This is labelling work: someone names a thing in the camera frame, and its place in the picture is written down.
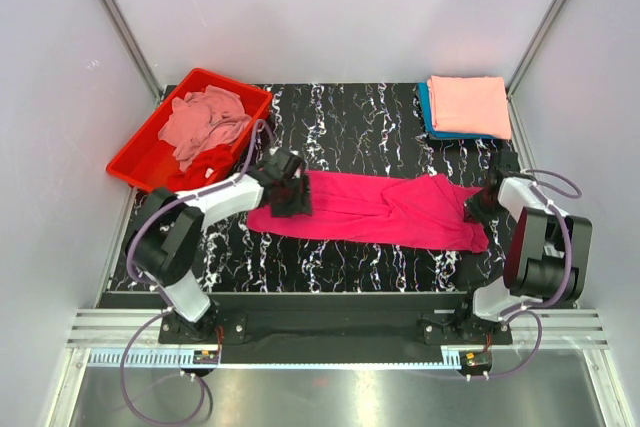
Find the magenta t shirt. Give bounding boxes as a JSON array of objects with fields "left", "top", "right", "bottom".
[{"left": 247, "top": 171, "right": 489, "bottom": 253}]

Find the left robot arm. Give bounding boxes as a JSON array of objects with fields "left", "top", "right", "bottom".
[{"left": 123, "top": 148, "right": 311, "bottom": 343}]

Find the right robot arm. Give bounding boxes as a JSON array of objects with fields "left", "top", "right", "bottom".
[{"left": 453, "top": 151, "right": 593, "bottom": 344}]

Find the red t shirt in bin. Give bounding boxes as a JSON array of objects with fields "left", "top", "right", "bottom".
[{"left": 167, "top": 144, "right": 235, "bottom": 192}]

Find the black marble table mat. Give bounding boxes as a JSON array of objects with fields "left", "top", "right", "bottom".
[{"left": 193, "top": 83, "right": 515, "bottom": 293}]

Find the folded salmon t shirt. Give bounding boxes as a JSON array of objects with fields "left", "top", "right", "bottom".
[{"left": 427, "top": 76, "right": 512, "bottom": 140}]

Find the dusty pink t shirt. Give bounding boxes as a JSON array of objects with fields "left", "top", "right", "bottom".
[{"left": 158, "top": 85, "right": 251, "bottom": 172}]

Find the folded blue t shirt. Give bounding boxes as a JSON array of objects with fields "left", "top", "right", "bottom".
[{"left": 416, "top": 82, "right": 494, "bottom": 141}]

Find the red plastic bin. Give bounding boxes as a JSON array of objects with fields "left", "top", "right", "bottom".
[{"left": 106, "top": 68, "right": 273, "bottom": 192}]

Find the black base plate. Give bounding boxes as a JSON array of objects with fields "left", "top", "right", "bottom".
[{"left": 97, "top": 290, "right": 576, "bottom": 366}]

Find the white slotted cable duct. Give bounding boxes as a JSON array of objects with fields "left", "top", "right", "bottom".
[{"left": 88, "top": 347, "right": 461, "bottom": 371}]

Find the aluminium rail profile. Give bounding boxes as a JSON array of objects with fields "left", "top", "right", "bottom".
[{"left": 67, "top": 309, "right": 159, "bottom": 348}]

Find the left aluminium frame post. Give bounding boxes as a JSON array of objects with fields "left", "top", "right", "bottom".
[{"left": 99, "top": 0, "right": 164, "bottom": 102}]

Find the aluminium frame post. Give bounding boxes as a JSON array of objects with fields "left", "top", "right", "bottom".
[
  {"left": 506, "top": 0, "right": 569, "bottom": 98},
  {"left": 99, "top": 0, "right": 164, "bottom": 102}
]

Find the right aluminium frame post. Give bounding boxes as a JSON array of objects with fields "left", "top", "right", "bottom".
[{"left": 506, "top": 0, "right": 569, "bottom": 98}]

